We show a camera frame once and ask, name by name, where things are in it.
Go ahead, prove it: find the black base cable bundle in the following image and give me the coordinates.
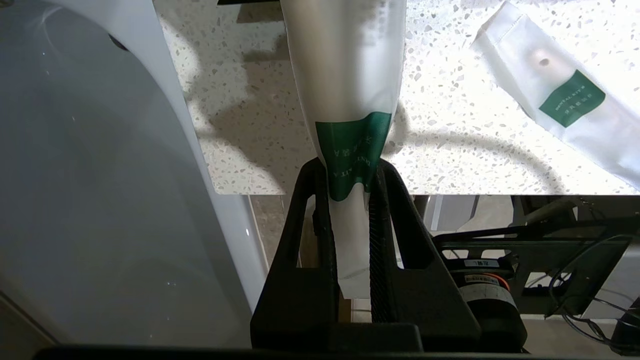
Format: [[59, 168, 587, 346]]
[[547, 235, 640, 353]]

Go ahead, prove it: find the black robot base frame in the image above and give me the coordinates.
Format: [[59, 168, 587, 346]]
[[425, 195, 640, 357]]

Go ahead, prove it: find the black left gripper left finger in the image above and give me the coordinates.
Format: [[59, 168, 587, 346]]
[[250, 157, 346, 350]]

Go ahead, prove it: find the black motor orange ring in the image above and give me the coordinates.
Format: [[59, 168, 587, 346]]
[[450, 260, 528, 353]]

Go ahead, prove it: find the white toothbrush packet green label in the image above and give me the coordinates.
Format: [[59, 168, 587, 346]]
[[470, 0, 640, 193], [280, 0, 408, 300]]

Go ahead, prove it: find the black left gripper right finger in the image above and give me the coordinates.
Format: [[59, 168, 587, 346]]
[[367, 159, 482, 351]]

